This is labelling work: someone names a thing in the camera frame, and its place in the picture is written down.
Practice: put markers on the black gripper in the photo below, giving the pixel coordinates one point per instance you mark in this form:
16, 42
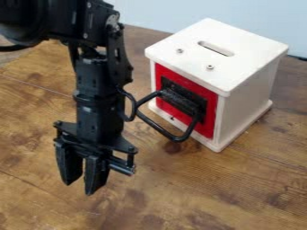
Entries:
112, 154

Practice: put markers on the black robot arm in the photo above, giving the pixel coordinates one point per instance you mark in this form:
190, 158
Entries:
86, 25

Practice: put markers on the red drawer front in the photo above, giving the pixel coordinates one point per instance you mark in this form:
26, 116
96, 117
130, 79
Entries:
186, 99

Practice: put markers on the white wooden box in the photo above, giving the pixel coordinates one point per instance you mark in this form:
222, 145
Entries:
228, 66

